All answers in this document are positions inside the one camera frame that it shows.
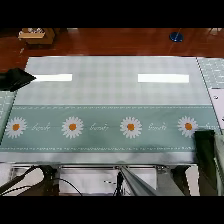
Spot pale green T-shirt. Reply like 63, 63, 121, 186
213, 133, 224, 197

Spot blue round disc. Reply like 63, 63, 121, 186
168, 31, 185, 44

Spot wooden box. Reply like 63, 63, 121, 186
17, 28, 56, 46

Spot silver frame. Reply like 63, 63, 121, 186
9, 161, 201, 197

